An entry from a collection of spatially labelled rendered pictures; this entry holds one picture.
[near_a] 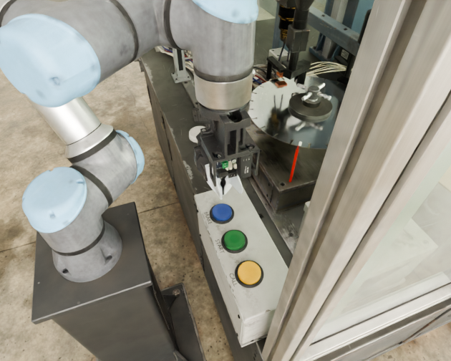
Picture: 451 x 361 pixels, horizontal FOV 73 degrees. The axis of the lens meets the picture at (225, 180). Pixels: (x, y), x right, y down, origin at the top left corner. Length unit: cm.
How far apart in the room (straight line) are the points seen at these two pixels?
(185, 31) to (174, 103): 87
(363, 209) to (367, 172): 3
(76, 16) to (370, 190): 28
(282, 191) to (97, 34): 55
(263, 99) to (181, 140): 33
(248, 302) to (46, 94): 41
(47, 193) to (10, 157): 190
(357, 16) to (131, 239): 119
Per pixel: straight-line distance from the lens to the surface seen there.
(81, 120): 68
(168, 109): 120
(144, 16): 37
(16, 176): 236
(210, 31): 35
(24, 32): 31
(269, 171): 78
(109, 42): 34
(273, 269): 57
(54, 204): 63
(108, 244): 74
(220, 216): 61
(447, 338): 173
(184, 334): 146
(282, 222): 80
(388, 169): 19
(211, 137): 46
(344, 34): 105
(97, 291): 76
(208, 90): 39
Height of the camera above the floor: 140
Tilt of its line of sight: 47 degrees down
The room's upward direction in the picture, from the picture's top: straight up
